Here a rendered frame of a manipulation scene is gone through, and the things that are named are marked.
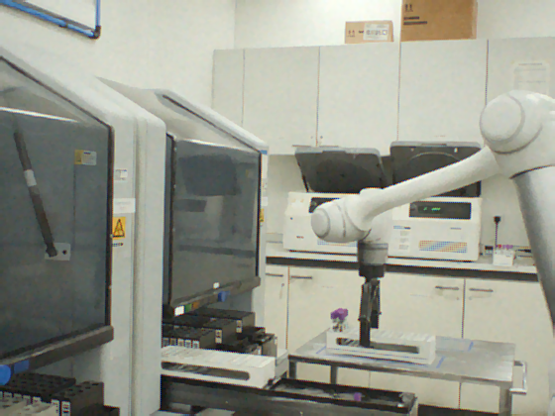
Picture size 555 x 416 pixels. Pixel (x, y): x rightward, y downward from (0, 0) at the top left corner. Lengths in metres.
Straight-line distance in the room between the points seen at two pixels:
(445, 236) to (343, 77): 1.20
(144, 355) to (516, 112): 0.97
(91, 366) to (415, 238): 2.65
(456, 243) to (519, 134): 2.45
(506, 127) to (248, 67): 3.21
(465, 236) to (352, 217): 2.15
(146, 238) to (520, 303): 2.65
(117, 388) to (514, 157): 0.97
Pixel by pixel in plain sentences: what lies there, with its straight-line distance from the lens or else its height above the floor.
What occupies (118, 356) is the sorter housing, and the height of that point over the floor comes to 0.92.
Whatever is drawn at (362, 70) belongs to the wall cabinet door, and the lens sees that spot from 4.24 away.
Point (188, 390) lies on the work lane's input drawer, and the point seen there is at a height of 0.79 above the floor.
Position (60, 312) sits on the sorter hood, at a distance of 1.29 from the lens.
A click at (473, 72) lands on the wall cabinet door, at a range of 4.15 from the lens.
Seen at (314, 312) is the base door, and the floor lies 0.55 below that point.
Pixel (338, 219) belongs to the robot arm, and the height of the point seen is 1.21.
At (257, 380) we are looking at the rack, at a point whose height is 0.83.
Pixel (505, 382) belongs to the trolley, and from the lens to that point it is 1.81.
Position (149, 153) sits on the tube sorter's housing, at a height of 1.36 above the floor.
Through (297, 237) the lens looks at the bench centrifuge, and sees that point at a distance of 3.99.
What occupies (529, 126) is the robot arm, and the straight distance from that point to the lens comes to 1.41.
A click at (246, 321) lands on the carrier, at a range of 2.12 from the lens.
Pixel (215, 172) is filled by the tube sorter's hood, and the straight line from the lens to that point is 1.84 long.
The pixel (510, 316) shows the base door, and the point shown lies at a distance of 3.85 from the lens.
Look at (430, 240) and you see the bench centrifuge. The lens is 3.83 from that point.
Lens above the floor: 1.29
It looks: 2 degrees down
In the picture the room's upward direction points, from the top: 2 degrees clockwise
